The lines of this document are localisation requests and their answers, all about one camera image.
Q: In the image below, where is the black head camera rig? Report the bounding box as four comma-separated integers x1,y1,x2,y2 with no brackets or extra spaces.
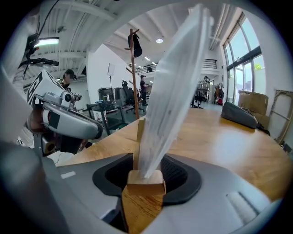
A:
17,33,60,69

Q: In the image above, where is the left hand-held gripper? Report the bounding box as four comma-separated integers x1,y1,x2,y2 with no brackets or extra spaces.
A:
27,69,103,140

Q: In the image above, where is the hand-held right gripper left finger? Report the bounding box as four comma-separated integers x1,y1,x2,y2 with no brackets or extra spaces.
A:
0,141,134,234

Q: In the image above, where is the glass window wall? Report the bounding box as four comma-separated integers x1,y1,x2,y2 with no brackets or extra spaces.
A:
223,13,268,106

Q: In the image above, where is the brown coat rack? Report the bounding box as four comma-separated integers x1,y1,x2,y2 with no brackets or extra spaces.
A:
125,28,144,120

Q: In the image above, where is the black office chair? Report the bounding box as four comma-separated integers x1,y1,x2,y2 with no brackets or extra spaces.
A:
121,80,138,113

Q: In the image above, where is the grey backpack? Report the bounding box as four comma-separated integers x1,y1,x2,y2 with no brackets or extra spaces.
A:
221,101,271,136

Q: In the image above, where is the clear plastic sheet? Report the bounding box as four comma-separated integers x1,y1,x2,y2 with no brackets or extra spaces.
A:
126,3,215,197

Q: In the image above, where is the light panel stand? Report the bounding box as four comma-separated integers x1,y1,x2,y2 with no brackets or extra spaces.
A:
107,63,116,89

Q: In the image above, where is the person's left hand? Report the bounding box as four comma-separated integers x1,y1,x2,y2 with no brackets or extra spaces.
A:
28,107,50,133

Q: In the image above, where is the cardboard box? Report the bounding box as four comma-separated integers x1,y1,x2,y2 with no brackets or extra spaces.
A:
238,90,270,128

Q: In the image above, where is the black metal cart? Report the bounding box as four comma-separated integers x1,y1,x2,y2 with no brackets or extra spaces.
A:
86,100,127,136

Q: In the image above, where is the wooden frame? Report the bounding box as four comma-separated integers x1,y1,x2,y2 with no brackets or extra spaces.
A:
270,89,293,145

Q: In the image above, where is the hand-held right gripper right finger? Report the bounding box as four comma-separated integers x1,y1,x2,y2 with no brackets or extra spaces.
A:
141,153,282,234

